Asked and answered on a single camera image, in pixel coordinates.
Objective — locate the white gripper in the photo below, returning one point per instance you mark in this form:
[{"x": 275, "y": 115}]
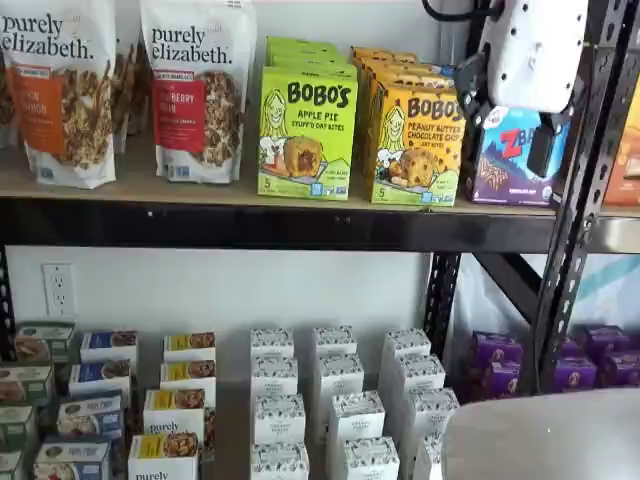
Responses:
[{"x": 535, "y": 55}]

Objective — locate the blue purple Zbar box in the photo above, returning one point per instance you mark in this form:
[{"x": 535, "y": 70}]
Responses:
[{"x": 505, "y": 160}]

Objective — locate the orange brown snack box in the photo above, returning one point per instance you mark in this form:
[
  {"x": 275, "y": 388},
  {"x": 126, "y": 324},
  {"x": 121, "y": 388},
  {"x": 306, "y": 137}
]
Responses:
[{"x": 625, "y": 170}]

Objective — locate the orange Bobo's peanut butter box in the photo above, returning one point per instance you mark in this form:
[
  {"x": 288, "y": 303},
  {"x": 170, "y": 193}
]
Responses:
[
  {"x": 417, "y": 150},
  {"x": 380, "y": 51},
  {"x": 390, "y": 64},
  {"x": 400, "y": 80}
]

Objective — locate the purple snack box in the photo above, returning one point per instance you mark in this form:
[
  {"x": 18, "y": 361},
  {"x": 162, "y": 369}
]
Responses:
[
  {"x": 606, "y": 340},
  {"x": 497, "y": 346},
  {"x": 575, "y": 374},
  {"x": 622, "y": 367},
  {"x": 510, "y": 381}
]

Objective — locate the white patterned box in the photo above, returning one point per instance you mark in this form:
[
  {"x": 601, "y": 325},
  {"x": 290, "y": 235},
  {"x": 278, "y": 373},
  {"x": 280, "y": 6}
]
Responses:
[
  {"x": 407, "y": 342},
  {"x": 341, "y": 374},
  {"x": 335, "y": 341},
  {"x": 272, "y": 342},
  {"x": 279, "y": 461},
  {"x": 420, "y": 372},
  {"x": 427, "y": 457},
  {"x": 370, "y": 459},
  {"x": 356, "y": 416},
  {"x": 274, "y": 376},
  {"x": 430, "y": 410},
  {"x": 279, "y": 420}
]

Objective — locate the green Bobo's apple pie box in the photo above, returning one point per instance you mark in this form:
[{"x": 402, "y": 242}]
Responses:
[
  {"x": 302, "y": 49},
  {"x": 307, "y": 135},
  {"x": 300, "y": 41},
  {"x": 305, "y": 60}
]

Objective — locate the wooden shelf board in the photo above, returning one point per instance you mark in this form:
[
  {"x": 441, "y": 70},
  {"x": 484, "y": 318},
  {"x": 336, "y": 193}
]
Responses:
[
  {"x": 232, "y": 380},
  {"x": 200, "y": 190}
]

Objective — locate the yellow white granola box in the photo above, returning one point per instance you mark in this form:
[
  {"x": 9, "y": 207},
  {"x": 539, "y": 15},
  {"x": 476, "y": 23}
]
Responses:
[
  {"x": 164, "y": 457},
  {"x": 190, "y": 346},
  {"x": 188, "y": 376},
  {"x": 175, "y": 412}
]

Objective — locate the blue white granola box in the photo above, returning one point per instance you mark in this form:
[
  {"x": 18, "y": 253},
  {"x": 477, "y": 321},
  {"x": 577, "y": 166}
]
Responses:
[
  {"x": 100, "y": 380},
  {"x": 90, "y": 419},
  {"x": 72, "y": 460},
  {"x": 109, "y": 346}
]

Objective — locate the green granola box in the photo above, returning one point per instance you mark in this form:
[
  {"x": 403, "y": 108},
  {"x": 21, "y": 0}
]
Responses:
[
  {"x": 11, "y": 465},
  {"x": 25, "y": 385},
  {"x": 45, "y": 342},
  {"x": 17, "y": 427}
]

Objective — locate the white teal plastic sheet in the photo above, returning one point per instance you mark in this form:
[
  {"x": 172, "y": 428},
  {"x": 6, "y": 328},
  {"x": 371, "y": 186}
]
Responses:
[{"x": 500, "y": 300}]

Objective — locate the grey rounded panel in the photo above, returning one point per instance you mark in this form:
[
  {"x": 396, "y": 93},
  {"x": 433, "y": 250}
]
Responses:
[{"x": 545, "y": 440}]

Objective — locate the granola bag red label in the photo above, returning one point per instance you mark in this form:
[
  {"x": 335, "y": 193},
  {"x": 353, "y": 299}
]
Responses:
[{"x": 195, "y": 100}]

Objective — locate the white granola bag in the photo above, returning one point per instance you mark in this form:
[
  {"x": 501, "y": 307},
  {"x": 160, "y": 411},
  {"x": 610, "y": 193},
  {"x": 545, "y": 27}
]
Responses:
[
  {"x": 6, "y": 100},
  {"x": 129, "y": 90}
]

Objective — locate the granola bag orange label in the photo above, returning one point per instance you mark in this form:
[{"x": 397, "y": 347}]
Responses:
[{"x": 60, "y": 100}]

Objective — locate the black shelf rail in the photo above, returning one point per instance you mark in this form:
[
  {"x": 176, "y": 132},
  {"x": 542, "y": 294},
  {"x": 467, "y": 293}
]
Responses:
[{"x": 300, "y": 225}]

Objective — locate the white wall outlet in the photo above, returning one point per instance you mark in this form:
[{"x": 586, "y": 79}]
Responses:
[{"x": 58, "y": 291}]

